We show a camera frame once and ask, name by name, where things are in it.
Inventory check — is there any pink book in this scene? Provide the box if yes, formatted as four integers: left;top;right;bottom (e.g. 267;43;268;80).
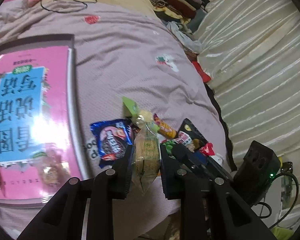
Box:
0;45;84;200

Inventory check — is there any orange and purple snack bar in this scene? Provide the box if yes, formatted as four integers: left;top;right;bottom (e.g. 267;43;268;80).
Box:
153;114;177;139

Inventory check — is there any green snack packet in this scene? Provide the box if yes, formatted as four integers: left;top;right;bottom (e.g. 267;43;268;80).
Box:
122;96;140;119

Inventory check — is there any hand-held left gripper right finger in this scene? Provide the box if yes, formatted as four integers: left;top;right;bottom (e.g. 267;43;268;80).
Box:
159;144;278;240

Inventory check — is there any cream curtain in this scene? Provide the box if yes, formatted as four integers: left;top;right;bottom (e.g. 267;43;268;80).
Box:
197;0;300;230

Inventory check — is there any grey plastic bag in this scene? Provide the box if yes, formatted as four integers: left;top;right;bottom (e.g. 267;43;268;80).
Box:
165;21;203;53

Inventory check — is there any clear cracker packet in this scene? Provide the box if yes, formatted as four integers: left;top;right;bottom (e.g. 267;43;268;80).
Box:
131;121;162;195

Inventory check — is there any blue cookie packet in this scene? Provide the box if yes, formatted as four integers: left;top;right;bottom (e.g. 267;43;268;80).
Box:
89;119;135;169

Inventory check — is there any small red snack packet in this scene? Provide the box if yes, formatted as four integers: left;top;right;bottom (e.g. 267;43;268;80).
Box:
199;142;215;157

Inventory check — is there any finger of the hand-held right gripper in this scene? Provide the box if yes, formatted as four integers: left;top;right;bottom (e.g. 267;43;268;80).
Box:
194;152;234;182
174;145;209;178

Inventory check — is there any pile of folded clothes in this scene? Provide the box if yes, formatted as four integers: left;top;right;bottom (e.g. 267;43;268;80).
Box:
136;0;210;23

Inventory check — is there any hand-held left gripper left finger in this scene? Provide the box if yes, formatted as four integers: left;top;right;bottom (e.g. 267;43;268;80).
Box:
17;144;135;240

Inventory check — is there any red bag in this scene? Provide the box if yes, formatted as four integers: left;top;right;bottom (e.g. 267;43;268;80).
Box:
192;61;212;83

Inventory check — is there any lilac blanket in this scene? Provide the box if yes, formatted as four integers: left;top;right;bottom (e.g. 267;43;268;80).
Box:
0;0;228;240

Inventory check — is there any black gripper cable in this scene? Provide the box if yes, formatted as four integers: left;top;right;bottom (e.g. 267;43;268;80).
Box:
250;172;300;227

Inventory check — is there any green wrapped candy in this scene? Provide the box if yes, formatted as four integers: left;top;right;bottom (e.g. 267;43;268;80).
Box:
164;139;176;153

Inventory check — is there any black snack packet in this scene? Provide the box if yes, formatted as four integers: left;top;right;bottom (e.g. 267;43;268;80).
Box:
177;118;207;153

